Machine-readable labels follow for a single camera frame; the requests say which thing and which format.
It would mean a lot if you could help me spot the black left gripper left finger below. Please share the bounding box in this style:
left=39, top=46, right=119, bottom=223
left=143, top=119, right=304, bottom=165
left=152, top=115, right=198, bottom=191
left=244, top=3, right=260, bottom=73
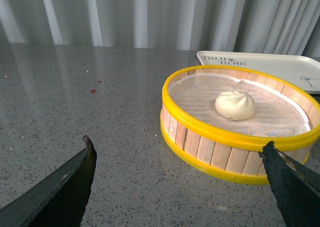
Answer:
left=0, top=135, right=97, bottom=227

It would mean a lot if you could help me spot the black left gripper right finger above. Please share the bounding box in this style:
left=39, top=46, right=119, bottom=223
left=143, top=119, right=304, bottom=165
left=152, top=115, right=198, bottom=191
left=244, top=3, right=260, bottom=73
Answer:
left=259, top=141, right=320, bottom=227

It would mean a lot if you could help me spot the white steamed bun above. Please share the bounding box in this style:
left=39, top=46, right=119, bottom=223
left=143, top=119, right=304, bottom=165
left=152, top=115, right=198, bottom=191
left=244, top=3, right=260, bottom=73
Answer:
left=214, top=89, right=256, bottom=121

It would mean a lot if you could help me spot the white bear print tray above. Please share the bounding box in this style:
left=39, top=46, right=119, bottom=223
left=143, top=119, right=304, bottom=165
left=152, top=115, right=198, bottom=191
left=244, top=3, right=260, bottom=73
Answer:
left=196, top=50, right=320, bottom=95

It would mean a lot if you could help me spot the yellow rimmed wooden steamer basket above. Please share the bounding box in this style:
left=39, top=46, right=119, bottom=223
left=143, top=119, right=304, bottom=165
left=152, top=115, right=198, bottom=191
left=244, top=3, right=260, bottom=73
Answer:
left=160, top=65, right=320, bottom=185

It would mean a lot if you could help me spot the white steamer cloth liner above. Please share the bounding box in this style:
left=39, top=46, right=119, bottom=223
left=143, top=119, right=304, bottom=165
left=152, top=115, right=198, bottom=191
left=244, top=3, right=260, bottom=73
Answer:
left=168, top=73, right=311, bottom=137

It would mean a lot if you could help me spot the grey pleated curtain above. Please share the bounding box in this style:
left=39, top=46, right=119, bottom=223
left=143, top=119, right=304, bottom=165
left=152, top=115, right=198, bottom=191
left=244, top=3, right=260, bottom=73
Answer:
left=0, top=0, right=320, bottom=57

